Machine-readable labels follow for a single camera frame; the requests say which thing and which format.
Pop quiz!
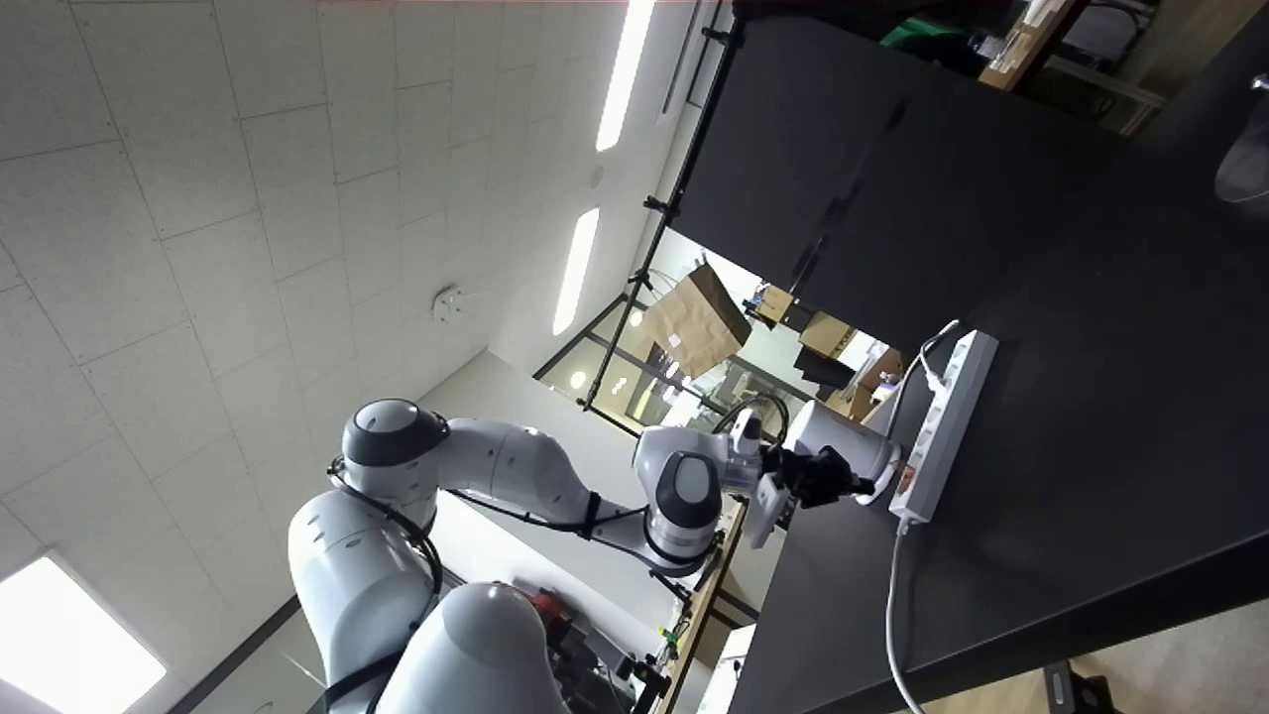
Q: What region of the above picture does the large cardboard box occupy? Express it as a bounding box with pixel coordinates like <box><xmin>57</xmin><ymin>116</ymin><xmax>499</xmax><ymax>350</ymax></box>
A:
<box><xmin>643</xmin><ymin>262</ymin><xmax>753</xmax><ymax>383</ymax></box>

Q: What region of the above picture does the black divider panel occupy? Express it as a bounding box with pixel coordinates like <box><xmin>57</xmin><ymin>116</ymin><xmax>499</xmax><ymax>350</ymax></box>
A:
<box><xmin>670</xmin><ymin>12</ymin><xmax>1140</xmax><ymax>362</ymax></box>

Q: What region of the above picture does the round ceiling smoke detector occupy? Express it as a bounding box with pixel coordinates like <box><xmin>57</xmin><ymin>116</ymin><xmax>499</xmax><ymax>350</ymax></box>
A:
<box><xmin>428</xmin><ymin>277</ymin><xmax>469</xmax><ymax>325</ymax></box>

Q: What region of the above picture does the black tripod stand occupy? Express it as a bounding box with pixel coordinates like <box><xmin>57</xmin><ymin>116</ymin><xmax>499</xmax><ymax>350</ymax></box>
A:
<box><xmin>531</xmin><ymin>194</ymin><xmax>688</xmax><ymax>390</ymax></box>

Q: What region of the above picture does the white power strip orange switch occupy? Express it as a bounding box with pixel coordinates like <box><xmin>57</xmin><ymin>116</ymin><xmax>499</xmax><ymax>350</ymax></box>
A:
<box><xmin>884</xmin><ymin>325</ymin><xmax>1003</xmax><ymax>526</ymax></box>

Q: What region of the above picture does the long ceiling light strip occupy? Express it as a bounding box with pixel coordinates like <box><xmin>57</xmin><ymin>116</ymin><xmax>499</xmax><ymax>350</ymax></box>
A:
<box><xmin>547</xmin><ymin>205</ymin><xmax>604</xmax><ymax>337</ymax></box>
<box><xmin>591</xmin><ymin>0</ymin><xmax>661</xmax><ymax>156</ymax></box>

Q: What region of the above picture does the white power strip main cable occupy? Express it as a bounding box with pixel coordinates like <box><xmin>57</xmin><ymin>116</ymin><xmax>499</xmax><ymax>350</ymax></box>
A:
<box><xmin>876</xmin><ymin>514</ymin><xmax>925</xmax><ymax>714</ymax></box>

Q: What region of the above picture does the dark grey round object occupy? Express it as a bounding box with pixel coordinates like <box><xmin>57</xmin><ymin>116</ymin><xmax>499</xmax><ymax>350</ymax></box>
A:
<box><xmin>1208</xmin><ymin>76</ymin><xmax>1269</xmax><ymax>213</ymax></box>

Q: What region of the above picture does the white plugged-in cable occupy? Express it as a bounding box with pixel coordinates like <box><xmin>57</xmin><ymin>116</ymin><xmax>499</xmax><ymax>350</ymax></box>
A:
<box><xmin>876</xmin><ymin>312</ymin><xmax>967</xmax><ymax>431</ymax></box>

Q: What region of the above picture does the square ceiling light panel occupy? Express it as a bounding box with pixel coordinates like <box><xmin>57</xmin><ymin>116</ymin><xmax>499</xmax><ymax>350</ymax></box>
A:
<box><xmin>0</xmin><ymin>550</ymin><xmax>169</xmax><ymax>714</ymax></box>

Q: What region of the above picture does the small brown cardboard box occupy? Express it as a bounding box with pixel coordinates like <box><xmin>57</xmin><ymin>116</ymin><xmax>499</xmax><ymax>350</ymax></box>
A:
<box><xmin>842</xmin><ymin>345</ymin><xmax>912</xmax><ymax>425</ymax></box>

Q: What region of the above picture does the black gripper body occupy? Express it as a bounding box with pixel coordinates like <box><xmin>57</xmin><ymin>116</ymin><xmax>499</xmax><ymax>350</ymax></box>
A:
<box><xmin>770</xmin><ymin>444</ymin><xmax>834</xmax><ymax>514</ymax></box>

